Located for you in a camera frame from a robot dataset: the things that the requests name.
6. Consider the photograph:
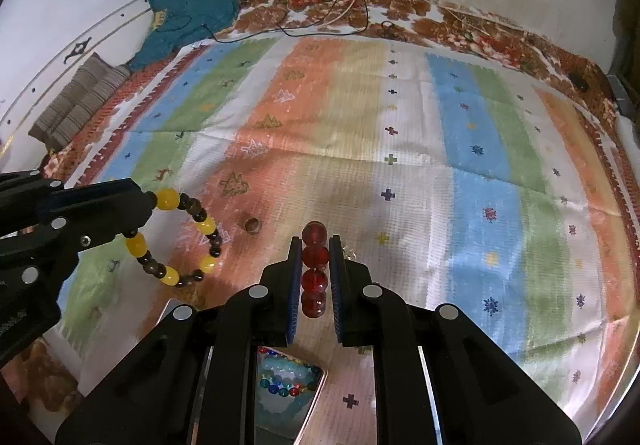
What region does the multicolour bead bracelet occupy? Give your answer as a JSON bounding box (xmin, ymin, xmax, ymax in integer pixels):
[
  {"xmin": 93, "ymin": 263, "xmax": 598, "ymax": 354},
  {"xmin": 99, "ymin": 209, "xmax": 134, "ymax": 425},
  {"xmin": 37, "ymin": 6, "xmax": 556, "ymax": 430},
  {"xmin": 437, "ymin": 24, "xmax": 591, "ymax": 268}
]
[{"xmin": 257, "ymin": 346, "xmax": 321, "ymax": 399}]

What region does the grey striped pillow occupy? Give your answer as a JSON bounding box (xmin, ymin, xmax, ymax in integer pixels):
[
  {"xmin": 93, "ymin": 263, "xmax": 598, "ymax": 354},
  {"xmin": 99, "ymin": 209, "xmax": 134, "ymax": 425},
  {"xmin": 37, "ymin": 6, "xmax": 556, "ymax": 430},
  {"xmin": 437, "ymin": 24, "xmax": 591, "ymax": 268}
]
[{"xmin": 28, "ymin": 53, "xmax": 131, "ymax": 152}]

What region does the yellow and brown bead bracelet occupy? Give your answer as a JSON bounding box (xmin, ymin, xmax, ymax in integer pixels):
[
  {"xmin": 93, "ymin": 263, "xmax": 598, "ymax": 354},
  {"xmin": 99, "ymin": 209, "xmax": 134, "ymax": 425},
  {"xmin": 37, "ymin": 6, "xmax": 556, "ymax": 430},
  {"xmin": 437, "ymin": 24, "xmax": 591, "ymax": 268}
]
[{"xmin": 124, "ymin": 187, "xmax": 225, "ymax": 288}]

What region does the teal blue garment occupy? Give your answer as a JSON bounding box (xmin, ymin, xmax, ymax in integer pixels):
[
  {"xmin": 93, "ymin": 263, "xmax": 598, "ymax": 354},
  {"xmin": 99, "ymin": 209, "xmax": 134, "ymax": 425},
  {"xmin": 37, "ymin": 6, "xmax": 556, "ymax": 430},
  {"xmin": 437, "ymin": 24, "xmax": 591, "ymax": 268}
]
[{"xmin": 128, "ymin": 0, "xmax": 240, "ymax": 72}]

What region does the silver metal tin box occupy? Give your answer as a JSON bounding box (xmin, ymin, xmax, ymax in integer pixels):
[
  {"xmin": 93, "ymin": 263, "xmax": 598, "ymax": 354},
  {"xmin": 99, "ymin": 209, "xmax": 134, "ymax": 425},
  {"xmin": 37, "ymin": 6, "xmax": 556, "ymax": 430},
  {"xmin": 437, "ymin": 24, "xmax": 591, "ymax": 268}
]
[{"xmin": 163, "ymin": 285, "xmax": 326, "ymax": 444}]

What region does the brown floral bedsheet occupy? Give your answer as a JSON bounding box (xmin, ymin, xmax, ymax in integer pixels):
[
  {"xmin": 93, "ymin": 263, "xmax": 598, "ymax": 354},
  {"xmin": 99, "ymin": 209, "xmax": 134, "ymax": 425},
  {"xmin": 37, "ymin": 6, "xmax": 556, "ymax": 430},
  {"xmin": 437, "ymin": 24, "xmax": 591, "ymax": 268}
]
[{"xmin": 1, "ymin": 0, "xmax": 618, "ymax": 432}]

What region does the striped colourful bed cloth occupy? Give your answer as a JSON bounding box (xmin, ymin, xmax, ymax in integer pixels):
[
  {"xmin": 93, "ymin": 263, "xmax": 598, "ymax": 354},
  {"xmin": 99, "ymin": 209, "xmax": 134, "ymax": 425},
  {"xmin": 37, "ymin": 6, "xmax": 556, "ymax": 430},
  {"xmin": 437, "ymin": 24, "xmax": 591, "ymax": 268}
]
[{"xmin": 58, "ymin": 36, "xmax": 639, "ymax": 436}]

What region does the light blue bead bracelet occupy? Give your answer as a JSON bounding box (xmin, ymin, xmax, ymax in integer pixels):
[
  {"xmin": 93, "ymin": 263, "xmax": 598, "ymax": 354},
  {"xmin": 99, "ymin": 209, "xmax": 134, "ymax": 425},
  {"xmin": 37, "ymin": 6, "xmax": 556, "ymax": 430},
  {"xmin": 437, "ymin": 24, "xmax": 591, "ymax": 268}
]
[{"xmin": 259, "ymin": 356, "xmax": 319, "ymax": 414}]

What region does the dark red bead bracelet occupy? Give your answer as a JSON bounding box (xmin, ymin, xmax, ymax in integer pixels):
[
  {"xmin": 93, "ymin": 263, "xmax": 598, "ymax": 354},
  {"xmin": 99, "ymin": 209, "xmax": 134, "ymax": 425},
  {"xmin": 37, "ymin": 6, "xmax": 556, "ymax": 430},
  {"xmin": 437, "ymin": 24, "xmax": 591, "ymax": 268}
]
[{"xmin": 299, "ymin": 220, "xmax": 331, "ymax": 321}]

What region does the white charging cable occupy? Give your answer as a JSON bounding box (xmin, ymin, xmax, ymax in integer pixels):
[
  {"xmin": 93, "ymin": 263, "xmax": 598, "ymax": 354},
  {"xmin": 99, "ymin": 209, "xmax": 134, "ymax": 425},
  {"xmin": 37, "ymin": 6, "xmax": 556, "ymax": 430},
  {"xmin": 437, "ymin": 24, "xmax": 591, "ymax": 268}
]
[{"xmin": 299, "ymin": 0, "xmax": 381, "ymax": 32}]

